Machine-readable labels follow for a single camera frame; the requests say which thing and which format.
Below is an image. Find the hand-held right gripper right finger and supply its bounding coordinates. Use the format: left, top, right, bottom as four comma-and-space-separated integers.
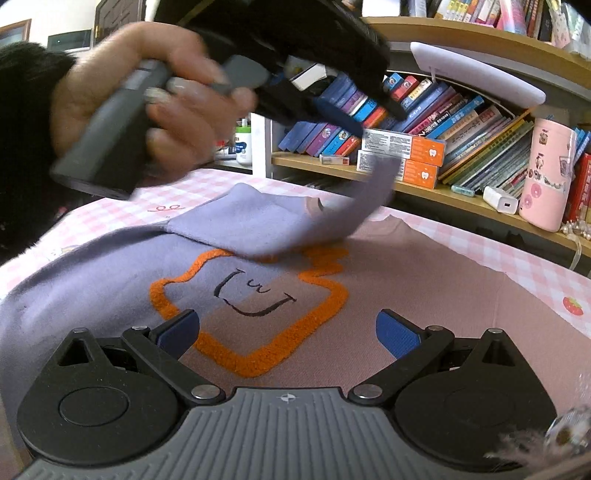
346, 310, 521, 408

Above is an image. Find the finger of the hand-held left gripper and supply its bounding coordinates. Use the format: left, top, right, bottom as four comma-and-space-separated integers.
256, 84, 366, 140
364, 68, 410, 123

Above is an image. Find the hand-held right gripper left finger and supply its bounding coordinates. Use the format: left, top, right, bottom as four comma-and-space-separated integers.
56, 310, 227, 409

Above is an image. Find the purple and pink sweater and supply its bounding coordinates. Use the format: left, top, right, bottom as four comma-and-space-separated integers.
0, 156, 589, 480

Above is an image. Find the person's left forearm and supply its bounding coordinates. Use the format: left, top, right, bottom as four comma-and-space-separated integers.
0, 41, 78, 266

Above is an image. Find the person's left hand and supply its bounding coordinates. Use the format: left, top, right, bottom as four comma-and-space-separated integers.
50, 22, 258, 186

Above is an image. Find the row of leaning colourful books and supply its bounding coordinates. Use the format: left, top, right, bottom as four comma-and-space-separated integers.
277, 71, 536, 191

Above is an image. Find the wooden bookshelf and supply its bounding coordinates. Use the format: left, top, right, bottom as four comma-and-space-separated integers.
259, 0, 591, 278

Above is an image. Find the white lotion bottle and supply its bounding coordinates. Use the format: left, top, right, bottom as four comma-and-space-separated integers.
234, 124, 254, 167

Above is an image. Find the white flat lamp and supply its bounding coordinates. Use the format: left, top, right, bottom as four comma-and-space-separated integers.
410, 41, 547, 110

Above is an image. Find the row of upright paperback books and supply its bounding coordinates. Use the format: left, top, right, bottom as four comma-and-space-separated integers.
401, 0, 591, 49

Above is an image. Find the pink checked cartoon table mat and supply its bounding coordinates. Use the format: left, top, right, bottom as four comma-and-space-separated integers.
0, 168, 591, 416

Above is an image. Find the white charger plug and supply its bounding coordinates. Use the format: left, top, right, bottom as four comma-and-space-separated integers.
482, 185, 520, 216

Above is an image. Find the pink sticker tumbler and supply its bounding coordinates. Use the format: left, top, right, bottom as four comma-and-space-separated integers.
519, 117, 578, 233

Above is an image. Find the fluffy trim with clear bead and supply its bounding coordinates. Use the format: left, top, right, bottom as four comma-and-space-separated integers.
485, 406, 591, 468

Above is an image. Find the red upright dictionary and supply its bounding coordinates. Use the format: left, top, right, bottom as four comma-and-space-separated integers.
566, 152, 591, 225

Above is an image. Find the pearl bead string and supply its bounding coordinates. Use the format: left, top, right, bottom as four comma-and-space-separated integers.
560, 220, 591, 241

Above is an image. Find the framed wall picture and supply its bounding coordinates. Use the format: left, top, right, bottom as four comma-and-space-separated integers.
0, 18, 33, 48

